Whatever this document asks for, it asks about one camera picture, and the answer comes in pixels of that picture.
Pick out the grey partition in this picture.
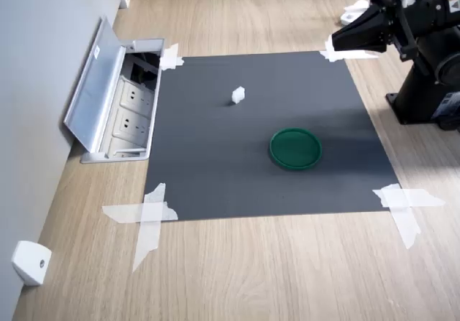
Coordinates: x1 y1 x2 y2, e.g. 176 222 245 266
0 0 129 321

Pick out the small white taped bracket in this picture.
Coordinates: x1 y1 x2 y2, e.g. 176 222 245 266
339 0 372 27

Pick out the round green lid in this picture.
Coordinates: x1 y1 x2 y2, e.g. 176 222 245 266
269 127 323 172

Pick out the dark grey mat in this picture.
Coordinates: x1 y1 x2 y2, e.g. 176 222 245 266
144 50 400 222

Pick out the small white plastic terminal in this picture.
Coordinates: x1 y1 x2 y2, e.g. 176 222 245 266
231 86 247 106

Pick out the white tape strip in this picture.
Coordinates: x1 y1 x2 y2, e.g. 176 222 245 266
389 205 422 250
132 182 167 273
159 42 185 72
318 35 380 63
101 202 179 225
372 187 446 210

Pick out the white power socket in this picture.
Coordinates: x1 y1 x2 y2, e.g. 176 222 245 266
121 80 154 116
113 108 150 139

